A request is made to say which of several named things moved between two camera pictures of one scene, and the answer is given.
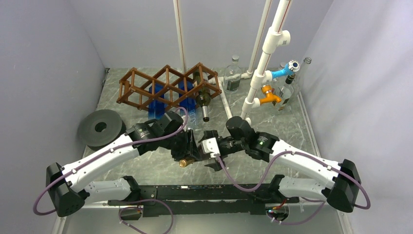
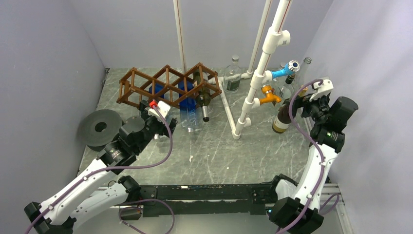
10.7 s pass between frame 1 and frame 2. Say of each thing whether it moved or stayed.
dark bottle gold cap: moved
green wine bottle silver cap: stayed
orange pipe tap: stayed
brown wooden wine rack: stayed
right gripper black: moved
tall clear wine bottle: stayed
